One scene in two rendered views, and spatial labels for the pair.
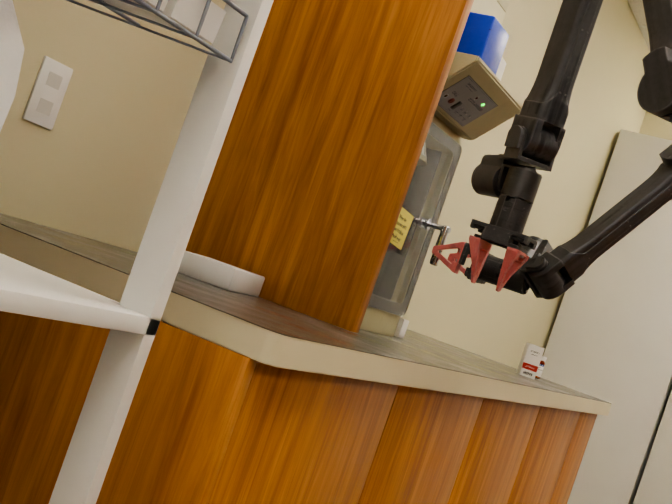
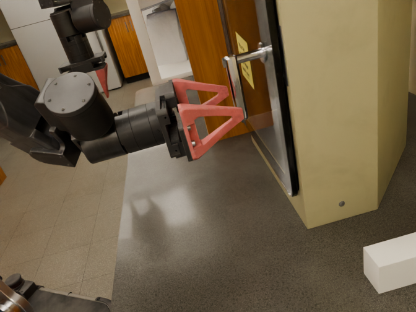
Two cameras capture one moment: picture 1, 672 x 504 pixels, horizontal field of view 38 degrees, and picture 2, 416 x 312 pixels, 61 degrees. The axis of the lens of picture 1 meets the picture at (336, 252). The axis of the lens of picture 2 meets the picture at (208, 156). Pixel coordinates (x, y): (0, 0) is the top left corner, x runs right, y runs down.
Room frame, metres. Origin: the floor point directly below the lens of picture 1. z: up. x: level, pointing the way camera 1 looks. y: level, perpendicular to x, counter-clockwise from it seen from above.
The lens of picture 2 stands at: (2.46, -0.48, 1.31)
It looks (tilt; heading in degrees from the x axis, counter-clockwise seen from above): 28 degrees down; 150
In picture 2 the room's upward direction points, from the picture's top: 15 degrees counter-clockwise
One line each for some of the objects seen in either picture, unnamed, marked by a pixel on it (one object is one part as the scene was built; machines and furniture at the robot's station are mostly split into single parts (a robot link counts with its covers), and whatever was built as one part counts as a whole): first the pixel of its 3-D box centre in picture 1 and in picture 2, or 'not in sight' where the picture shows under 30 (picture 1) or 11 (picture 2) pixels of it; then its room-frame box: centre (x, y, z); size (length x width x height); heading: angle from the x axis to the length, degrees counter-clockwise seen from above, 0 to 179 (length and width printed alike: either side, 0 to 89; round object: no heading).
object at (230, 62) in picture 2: (433, 242); (247, 83); (2.11, -0.19, 1.17); 0.05 x 0.03 x 0.10; 62
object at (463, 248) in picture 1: (454, 256); (197, 102); (2.05, -0.24, 1.15); 0.09 x 0.07 x 0.07; 61
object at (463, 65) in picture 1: (470, 100); not in sight; (2.01, -0.16, 1.46); 0.32 x 0.11 x 0.10; 152
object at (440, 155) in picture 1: (406, 217); (246, 44); (2.03, -0.12, 1.19); 0.30 x 0.01 x 0.40; 152
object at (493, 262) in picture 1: (490, 269); (149, 125); (2.05, -0.32, 1.15); 0.10 x 0.07 x 0.07; 151
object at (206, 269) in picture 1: (219, 273); not in sight; (1.80, 0.19, 0.96); 0.16 x 0.12 x 0.04; 164
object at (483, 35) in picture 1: (472, 42); not in sight; (1.93, -0.12, 1.56); 0.10 x 0.10 x 0.09; 62
